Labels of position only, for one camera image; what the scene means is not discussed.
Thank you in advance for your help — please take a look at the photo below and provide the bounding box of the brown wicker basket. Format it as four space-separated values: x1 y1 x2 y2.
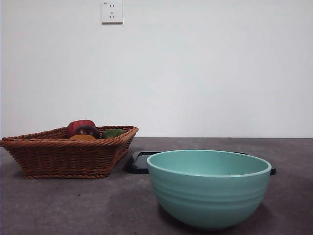
0 125 139 179

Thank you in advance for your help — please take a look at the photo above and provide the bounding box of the white wall socket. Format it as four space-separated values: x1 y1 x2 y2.
101 0 124 25

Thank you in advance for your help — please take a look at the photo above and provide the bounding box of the green pepper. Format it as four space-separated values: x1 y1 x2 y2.
101 128 125 139

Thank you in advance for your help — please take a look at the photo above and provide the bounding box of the dark purple round fruit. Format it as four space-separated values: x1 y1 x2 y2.
74 124 100 140

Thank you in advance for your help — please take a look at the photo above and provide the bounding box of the dark teal rectangular tray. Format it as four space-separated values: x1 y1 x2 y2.
124 151 277 175

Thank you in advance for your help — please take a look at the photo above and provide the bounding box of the red bell pepper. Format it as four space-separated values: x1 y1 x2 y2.
67 119 98 138

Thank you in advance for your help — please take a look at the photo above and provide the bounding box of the brown kiwifruit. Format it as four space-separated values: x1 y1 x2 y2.
68 134 97 141

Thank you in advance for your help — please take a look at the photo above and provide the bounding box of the teal ribbed bowl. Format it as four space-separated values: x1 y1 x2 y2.
146 149 273 231

